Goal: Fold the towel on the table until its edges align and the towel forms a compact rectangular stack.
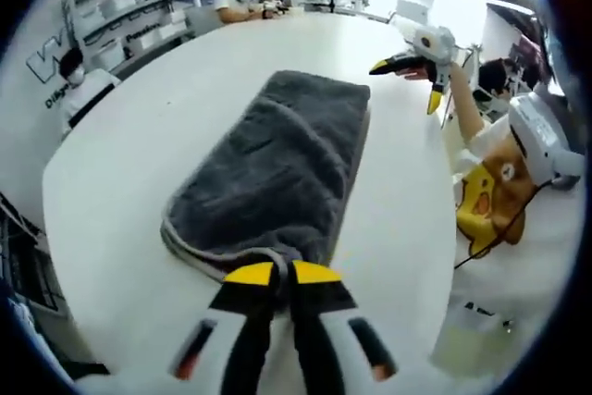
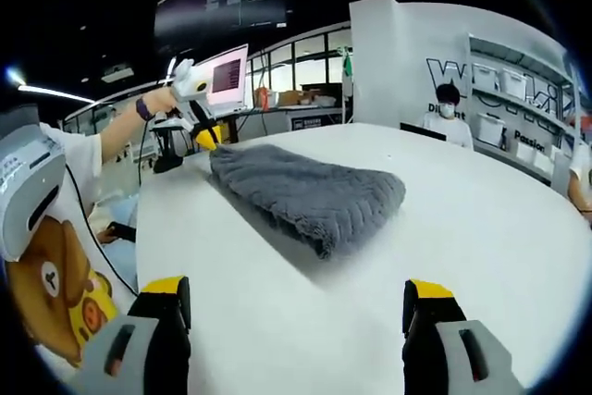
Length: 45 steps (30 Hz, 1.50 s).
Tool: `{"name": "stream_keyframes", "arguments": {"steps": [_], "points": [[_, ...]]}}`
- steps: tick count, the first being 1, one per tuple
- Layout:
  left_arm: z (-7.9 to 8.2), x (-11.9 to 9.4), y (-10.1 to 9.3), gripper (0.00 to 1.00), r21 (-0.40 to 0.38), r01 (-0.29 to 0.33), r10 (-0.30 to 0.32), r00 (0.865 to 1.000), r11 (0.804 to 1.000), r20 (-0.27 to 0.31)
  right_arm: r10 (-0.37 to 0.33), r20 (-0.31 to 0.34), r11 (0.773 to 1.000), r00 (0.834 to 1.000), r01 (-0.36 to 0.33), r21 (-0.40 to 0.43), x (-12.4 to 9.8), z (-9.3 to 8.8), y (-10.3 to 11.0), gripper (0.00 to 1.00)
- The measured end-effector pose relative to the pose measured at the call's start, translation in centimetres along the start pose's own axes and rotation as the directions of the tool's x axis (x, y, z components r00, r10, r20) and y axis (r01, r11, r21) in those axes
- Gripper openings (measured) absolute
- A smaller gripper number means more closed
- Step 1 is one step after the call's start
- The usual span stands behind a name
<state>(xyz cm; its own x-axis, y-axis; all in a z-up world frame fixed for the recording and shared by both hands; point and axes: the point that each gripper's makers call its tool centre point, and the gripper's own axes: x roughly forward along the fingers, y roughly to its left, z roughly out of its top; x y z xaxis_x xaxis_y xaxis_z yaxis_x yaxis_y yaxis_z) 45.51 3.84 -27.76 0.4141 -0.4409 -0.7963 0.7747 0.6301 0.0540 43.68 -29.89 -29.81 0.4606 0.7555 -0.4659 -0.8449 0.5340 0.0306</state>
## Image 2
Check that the white worn headset device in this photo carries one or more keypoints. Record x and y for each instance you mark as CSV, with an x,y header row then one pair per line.
x,y
28,182

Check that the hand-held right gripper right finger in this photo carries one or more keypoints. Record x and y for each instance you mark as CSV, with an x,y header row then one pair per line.
x,y
425,325

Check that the dark grey towel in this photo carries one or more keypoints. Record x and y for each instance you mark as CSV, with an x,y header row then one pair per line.
x,y
314,196

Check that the green hanging item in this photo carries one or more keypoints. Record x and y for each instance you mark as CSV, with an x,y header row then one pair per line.
x,y
348,65

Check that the person's left hand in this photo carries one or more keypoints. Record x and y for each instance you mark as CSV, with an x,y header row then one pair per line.
x,y
167,100

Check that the metal storage shelf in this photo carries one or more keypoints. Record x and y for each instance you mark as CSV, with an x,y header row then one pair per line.
x,y
518,57

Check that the large dark wall display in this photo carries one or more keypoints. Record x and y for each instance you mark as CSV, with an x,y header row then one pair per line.
x,y
222,2

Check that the white storage shelf with boxes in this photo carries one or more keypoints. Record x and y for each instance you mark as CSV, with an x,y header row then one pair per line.
x,y
490,126

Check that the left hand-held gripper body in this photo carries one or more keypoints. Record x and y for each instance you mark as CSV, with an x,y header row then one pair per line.
x,y
194,85

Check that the ceiling light strip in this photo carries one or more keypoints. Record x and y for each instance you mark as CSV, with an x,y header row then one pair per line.
x,y
51,90

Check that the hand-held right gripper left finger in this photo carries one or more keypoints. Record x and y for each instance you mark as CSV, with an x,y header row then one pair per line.
x,y
166,321

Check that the orange box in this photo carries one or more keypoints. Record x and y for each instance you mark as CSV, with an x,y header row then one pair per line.
x,y
263,99

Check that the black stand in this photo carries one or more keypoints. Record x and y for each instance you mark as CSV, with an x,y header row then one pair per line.
x,y
168,154

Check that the black laptop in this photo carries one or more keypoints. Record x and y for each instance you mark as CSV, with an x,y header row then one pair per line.
x,y
423,132

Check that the white table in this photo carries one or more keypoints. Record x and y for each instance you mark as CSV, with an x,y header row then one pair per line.
x,y
324,302

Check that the purple wristband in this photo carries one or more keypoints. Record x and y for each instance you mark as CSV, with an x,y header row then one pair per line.
x,y
144,108

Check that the cardboard box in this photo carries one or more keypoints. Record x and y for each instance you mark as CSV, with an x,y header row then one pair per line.
x,y
289,98

